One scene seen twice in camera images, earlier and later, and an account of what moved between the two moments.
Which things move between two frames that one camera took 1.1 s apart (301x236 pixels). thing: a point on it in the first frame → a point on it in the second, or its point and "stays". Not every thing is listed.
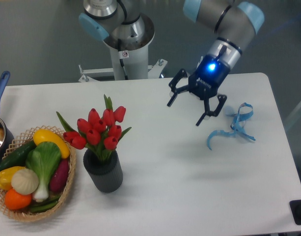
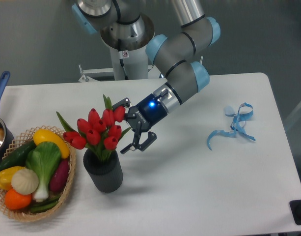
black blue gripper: [204, 82] → [145, 115]
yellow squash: [43, 135] stays
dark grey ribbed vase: [106, 176] stays
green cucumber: [17, 158] stays
